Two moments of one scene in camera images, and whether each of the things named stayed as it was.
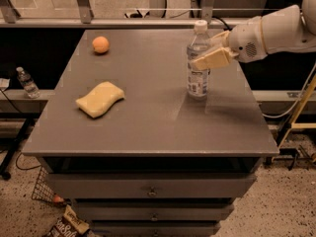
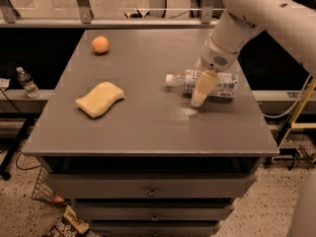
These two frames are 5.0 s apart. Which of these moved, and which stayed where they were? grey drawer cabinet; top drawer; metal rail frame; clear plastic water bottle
Moved: clear plastic water bottle
Stayed: grey drawer cabinet; top drawer; metal rail frame
